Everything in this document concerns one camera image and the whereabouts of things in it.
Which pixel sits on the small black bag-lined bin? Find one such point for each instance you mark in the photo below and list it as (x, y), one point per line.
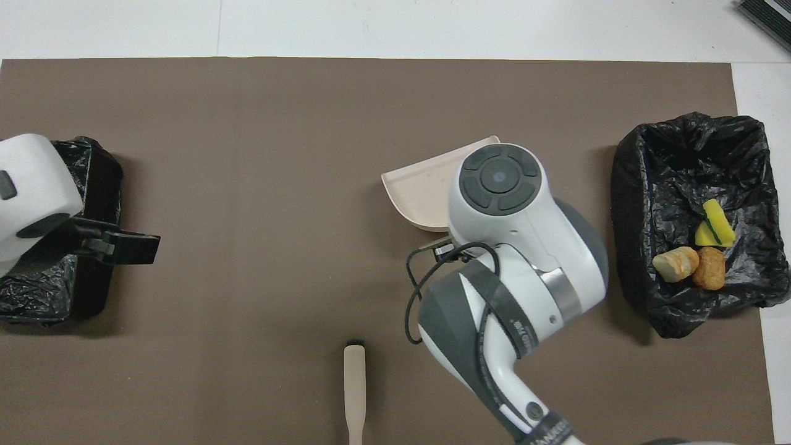
(93, 185)

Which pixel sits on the large black bag-lined bin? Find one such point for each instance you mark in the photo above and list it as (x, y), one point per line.
(667, 185)

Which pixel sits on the yellow sponge piece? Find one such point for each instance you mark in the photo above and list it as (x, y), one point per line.
(722, 225)

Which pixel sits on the beige brush with black bristles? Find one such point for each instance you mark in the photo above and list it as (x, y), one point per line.
(355, 389)

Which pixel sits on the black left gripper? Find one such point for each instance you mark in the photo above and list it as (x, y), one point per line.
(93, 238)

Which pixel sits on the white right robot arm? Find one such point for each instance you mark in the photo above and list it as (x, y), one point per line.
(500, 176)

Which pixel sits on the brown table mat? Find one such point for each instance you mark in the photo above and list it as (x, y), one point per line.
(247, 123)

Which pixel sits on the black ribbed object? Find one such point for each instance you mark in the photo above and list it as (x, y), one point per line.
(769, 18)

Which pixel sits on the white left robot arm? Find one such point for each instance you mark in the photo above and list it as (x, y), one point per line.
(31, 179)

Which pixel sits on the beige plastic dustpan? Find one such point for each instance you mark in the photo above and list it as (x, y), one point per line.
(426, 191)

